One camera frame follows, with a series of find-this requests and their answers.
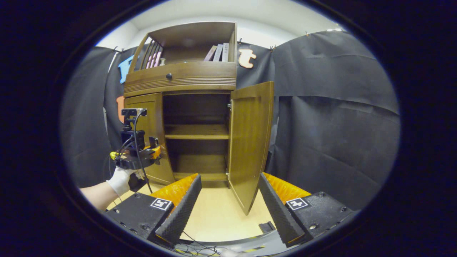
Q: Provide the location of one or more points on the light grey book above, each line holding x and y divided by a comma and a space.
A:
225, 52

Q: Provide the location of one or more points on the small ceiling light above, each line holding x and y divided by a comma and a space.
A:
334, 30

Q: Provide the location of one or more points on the small black object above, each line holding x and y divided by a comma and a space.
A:
267, 227

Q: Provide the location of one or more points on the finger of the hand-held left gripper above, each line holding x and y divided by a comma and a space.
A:
153, 141
156, 152

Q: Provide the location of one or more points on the pale purple book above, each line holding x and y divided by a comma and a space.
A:
210, 53

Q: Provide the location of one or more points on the black backdrop cloth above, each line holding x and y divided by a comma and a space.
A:
339, 125

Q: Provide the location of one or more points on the wooden cabinet drawer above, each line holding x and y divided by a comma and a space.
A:
200, 73

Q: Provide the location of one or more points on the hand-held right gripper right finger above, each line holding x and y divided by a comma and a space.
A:
276, 210

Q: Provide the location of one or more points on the wooden double-door shoe cabinet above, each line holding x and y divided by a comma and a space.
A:
196, 107

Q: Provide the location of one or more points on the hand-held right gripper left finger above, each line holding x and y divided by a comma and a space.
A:
184, 210

